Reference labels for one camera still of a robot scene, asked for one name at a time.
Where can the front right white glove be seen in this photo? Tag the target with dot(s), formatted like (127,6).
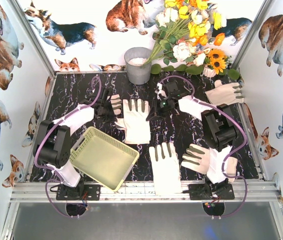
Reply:
(197,158)

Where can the white green work glove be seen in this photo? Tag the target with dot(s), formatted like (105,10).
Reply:
(134,124)

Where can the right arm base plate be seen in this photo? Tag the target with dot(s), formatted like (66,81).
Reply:
(210,191)

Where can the yellow-green storage basket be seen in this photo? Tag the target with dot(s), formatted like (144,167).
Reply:
(103,158)

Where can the white ribbed flower pot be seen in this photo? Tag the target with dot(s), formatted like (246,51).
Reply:
(208,72)

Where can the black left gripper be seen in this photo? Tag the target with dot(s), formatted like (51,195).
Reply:
(105,105)

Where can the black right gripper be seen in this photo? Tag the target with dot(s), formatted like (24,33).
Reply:
(160,106)

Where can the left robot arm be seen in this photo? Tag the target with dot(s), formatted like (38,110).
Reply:
(52,145)

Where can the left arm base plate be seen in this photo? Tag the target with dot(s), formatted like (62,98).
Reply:
(89,192)

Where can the far right work glove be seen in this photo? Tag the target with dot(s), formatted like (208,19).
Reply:
(228,94)

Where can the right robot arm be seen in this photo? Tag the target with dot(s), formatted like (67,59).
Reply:
(219,128)

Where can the front centre white glove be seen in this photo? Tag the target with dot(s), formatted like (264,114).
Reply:
(166,169)

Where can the far left work glove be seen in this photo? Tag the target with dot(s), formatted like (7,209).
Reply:
(115,100)

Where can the artificial flower bouquet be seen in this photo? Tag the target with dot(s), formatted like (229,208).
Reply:
(190,32)

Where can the grey bucket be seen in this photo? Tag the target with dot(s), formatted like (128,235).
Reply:
(137,68)

